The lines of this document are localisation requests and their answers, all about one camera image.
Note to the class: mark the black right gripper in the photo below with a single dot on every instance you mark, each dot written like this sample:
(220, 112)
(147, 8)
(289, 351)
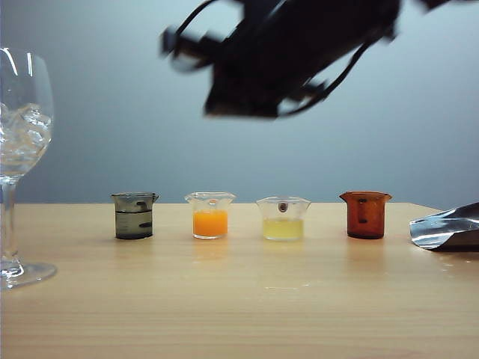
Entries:
(269, 56)

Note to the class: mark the grey translucent measuring cup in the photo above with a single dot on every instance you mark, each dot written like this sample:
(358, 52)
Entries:
(131, 228)

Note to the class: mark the clear wine glass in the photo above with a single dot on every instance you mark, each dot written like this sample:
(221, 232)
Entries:
(7, 209)

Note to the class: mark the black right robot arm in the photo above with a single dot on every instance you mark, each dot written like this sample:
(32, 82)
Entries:
(318, 15)

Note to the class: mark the clear cup with orange juice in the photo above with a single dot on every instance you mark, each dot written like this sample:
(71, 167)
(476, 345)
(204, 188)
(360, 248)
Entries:
(210, 222)

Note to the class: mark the clear cup with pale-yellow liquid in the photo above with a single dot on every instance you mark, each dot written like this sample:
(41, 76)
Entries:
(282, 229)

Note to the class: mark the amber translucent measuring cup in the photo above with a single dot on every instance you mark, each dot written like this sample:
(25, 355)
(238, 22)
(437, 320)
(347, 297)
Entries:
(366, 220)

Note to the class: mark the clear ice in glass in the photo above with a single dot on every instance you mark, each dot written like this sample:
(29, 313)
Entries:
(26, 123)

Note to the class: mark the shiny silver metal scoop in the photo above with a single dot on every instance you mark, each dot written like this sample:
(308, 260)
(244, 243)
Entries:
(445, 232)

